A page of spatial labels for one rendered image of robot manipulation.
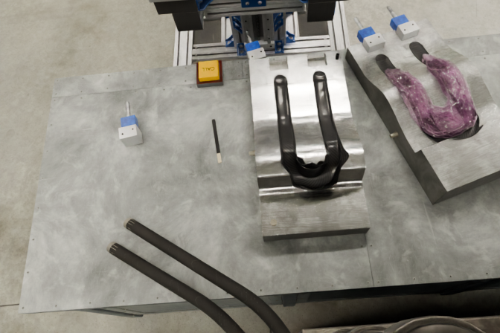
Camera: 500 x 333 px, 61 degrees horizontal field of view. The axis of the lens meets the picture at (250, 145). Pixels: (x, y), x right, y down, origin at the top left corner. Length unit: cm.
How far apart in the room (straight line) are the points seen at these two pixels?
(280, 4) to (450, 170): 83
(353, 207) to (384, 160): 19
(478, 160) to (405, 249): 27
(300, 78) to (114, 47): 158
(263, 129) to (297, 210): 23
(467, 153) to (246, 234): 58
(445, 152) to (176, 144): 71
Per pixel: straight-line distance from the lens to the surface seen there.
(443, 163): 111
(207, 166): 118
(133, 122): 125
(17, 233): 230
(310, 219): 105
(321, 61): 125
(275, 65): 124
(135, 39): 257
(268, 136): 108
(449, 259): 116
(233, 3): 157
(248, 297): 97
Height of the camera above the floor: 188
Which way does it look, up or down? 65 degrees down
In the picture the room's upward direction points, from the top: 11 degrees counter-clockwise
